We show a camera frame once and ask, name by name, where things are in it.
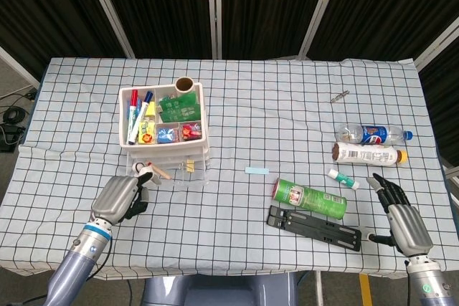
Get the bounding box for white green glue stick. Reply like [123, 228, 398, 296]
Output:
[326, 168, 360, 191]

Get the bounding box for blue cap whiteboard marker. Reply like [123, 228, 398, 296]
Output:
[128, 90, 154, 144]

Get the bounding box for white drawer organizer box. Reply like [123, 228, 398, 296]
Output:
[118, 82, 212, 169]

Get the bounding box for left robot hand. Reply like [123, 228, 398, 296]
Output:
[90, 168, 159, 226]

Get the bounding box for yellow snack packet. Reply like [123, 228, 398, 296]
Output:
[138, 118, 156, 144]

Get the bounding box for green chips can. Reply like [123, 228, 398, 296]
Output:
[270, 178, 348, 221]

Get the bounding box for wooden stick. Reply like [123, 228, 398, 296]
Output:
[152, 165, 173, 181]

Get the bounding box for grey plastic stool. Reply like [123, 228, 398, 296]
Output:
[141, 272, 298, 306]

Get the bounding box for white bottle yellow cap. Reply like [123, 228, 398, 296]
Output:
[331, 142, 409, 167]

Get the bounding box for clear Pepsi bottle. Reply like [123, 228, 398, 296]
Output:
[335, 123, 414, 145]

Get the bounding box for black floor cables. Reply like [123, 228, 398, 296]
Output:
[0, 89, 39, 153]

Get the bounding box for red snack packet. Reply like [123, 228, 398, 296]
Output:
[180, 123, 201, 140]

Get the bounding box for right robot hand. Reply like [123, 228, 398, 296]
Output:
[365, 172, 434, 257]

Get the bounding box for black folding screen partition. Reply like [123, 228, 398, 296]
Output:
[0, 0, 459, 163]

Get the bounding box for red cap whiteboard marker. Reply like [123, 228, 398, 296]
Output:
[126, 90, 140, 131]

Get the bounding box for blue snack packet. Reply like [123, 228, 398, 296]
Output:
[156, 127, 176, 143]

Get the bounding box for brown cardboard tube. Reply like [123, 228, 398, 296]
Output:
[174, 77, 197, 94]

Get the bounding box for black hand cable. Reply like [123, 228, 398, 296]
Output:
[87, 239, 113, 281]

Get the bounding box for green tea packet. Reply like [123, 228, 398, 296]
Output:
[157, 92, 198, 112]
[159, 105, 201, 123]

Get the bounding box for clear plastic drawer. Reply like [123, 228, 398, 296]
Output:
[126, 148, 212, 188]

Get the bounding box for black folding stand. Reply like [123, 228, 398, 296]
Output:
[265, 205, 362, 252]

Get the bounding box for blue checked tablecloth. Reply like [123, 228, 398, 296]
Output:
[0, 57, 459, 282]

